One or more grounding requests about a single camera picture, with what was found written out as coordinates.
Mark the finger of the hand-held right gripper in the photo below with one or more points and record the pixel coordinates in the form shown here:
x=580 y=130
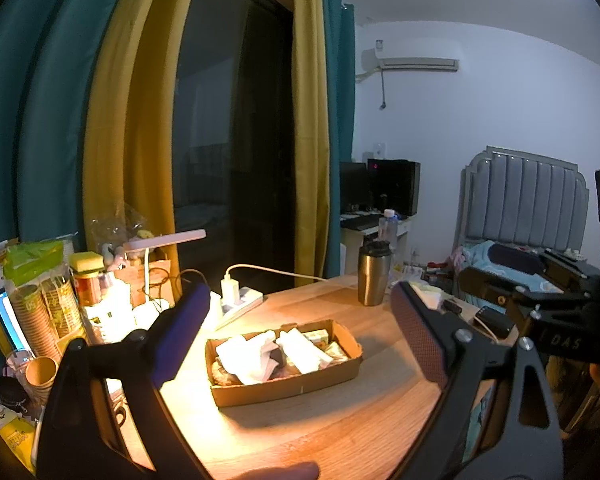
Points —
x=500 y=285
x=570 y=264

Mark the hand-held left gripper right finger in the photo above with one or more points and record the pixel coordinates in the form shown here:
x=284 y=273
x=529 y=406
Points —
x=420 y=340

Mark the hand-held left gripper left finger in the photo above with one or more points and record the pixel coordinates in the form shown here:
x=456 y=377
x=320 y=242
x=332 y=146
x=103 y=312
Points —
x=180 y=330

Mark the white paper sheet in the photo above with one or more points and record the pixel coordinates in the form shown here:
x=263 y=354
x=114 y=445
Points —
x=242 y=357

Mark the cardboard box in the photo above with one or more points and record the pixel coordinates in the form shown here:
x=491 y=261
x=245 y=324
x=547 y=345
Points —
x=280 y=392

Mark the person's left hand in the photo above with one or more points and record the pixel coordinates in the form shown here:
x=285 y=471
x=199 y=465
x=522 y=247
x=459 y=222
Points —
x=275 y=472

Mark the black pillow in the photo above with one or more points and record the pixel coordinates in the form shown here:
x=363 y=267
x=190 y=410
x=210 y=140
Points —
x=515 y=259

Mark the black power bank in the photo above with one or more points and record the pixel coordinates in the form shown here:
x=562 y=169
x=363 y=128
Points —
x=495 y=322

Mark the brown paper bag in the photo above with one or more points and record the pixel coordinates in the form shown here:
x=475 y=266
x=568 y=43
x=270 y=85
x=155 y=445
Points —
x=157 y=272

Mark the white charger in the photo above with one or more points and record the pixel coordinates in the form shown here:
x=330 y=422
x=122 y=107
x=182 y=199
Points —
x=230 y=290

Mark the white power strip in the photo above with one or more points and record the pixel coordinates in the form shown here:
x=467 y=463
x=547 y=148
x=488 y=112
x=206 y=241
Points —
x=245 y=305

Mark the grey padded headboard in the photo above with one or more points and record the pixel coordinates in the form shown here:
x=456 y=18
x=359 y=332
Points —
x=525 y=200

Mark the steel tumbler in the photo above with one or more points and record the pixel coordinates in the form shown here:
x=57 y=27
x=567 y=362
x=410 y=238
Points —
x=374 y=275

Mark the white desk lamp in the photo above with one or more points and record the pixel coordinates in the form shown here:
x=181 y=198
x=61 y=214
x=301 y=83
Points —
x=165 y=239

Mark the jar with red label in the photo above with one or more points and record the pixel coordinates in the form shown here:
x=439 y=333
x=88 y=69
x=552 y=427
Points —
x=87 y=285

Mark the white computer desk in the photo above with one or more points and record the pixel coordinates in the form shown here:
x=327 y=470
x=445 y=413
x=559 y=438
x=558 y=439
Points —
x=352 y=247

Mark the clear water bottle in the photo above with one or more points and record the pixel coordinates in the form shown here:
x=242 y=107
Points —
x=388 y=227

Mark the clear plastic bag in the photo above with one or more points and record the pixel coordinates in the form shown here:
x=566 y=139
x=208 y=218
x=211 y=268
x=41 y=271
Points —
x=115 y=230

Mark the black keyboard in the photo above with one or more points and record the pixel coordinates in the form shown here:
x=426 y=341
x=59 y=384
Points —
x=360 y=221

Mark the stack of paper cups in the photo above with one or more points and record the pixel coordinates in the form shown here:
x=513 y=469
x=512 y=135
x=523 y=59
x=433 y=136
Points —
x=40 y=315

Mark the black computer tower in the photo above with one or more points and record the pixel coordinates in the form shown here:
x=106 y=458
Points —
x=395 y=185

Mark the single paper cup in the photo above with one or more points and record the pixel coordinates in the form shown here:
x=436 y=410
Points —
x=41 y=380

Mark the green plastic bag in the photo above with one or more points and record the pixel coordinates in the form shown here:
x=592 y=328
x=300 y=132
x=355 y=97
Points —
x=32 y=260

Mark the black monitor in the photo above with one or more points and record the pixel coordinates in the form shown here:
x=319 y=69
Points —
x=354 y=185

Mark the dark glass jar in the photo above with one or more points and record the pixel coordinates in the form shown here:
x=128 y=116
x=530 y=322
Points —
x=11 y=395

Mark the yellow snack packet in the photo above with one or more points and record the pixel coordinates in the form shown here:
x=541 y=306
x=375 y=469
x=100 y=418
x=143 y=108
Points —
x=15 y=435

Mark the yellow curtain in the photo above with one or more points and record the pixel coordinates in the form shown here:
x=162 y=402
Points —
x=130 y=135
x=310 y=110

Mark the dark glass door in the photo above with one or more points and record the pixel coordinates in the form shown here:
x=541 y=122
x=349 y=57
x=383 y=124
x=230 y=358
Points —
x=235 y=135

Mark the teal curtain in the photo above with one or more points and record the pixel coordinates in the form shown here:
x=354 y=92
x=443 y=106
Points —
x=40 y=110
x=342 y=110

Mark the white air conditioner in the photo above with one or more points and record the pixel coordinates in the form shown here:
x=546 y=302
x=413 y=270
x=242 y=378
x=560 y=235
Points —
x=415 y=62

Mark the white wall outlet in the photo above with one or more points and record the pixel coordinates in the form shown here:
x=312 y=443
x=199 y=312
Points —
x=379 y=151

